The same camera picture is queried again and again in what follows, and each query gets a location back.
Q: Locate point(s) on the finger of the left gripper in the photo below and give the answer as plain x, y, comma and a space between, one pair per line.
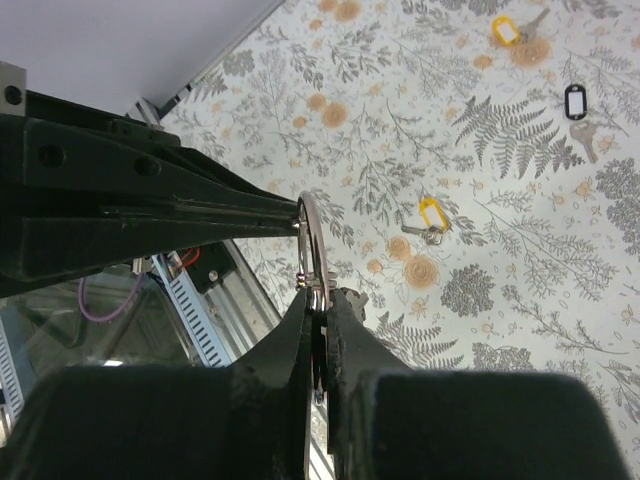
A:
40, 252

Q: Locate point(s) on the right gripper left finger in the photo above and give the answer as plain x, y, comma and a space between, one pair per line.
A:
248, 420

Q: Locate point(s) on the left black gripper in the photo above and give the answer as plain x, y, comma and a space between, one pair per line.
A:
55, 156

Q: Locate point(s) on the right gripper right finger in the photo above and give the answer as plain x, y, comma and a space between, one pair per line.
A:
390, 421

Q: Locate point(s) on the large metal keyring with keys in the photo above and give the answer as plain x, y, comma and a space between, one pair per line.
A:
317, 283

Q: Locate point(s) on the key with yellow tag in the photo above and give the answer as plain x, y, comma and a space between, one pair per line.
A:
509, 34

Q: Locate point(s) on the white slotted cable duct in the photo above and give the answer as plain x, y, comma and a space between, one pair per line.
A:
190, 306

